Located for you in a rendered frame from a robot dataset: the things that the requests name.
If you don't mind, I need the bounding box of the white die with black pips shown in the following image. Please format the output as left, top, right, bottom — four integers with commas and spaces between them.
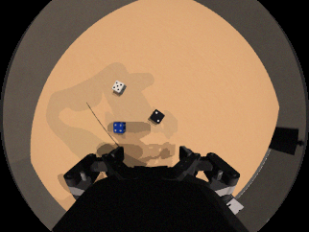
111, 81, 126, 95

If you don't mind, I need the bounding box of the blue die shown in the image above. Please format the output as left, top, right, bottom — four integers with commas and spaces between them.
113, 122, 126, 133

